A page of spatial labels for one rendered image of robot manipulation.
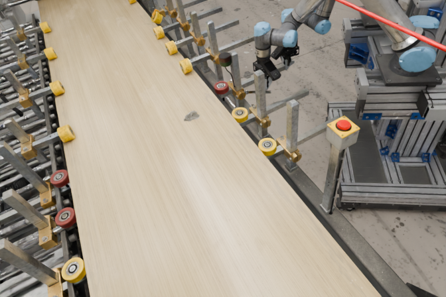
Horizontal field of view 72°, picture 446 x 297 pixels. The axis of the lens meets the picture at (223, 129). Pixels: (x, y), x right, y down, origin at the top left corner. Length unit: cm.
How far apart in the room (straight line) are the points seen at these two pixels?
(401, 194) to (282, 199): 107
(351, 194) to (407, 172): 41
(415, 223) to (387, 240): 22
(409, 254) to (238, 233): 131
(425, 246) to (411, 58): 128
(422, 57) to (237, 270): 101
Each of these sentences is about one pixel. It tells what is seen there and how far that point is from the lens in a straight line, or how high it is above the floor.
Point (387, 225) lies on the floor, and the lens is 229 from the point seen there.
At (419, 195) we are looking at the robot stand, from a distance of 219.
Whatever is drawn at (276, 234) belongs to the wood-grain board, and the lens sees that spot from 117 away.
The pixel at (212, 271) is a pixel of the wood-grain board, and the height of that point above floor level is 90.
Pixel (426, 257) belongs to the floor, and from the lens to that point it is 227.
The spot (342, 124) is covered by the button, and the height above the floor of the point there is 123.
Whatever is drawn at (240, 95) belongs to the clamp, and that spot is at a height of 86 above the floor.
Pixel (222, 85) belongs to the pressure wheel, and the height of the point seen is 91.
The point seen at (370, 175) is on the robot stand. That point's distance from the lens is 221.
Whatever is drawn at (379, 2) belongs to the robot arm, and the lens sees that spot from 129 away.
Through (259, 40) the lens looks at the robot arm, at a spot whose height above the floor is 121.
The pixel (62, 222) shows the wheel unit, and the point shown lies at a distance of 145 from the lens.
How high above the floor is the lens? 196
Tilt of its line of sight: 46 degrees down
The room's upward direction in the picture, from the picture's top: 12 degrees counter-clockwise
